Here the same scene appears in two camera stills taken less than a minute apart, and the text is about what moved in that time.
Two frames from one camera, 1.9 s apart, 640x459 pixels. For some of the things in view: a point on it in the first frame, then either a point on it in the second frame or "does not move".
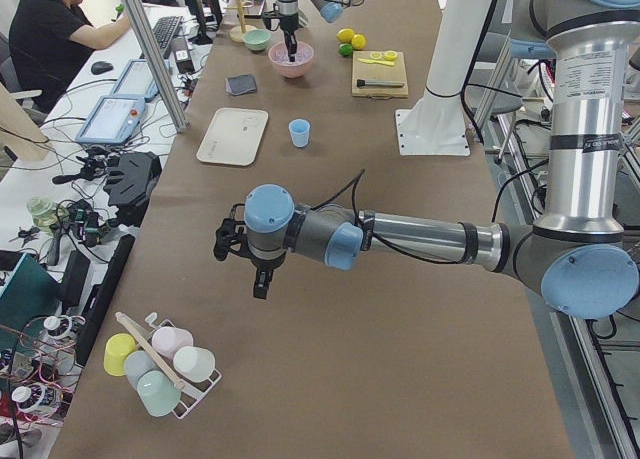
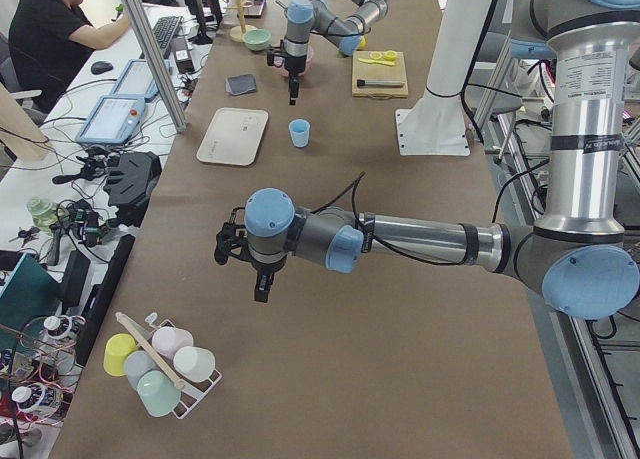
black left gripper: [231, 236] does not move
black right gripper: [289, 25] to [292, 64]
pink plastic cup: [168, 340] does not move
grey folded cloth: [239, 84] does not move
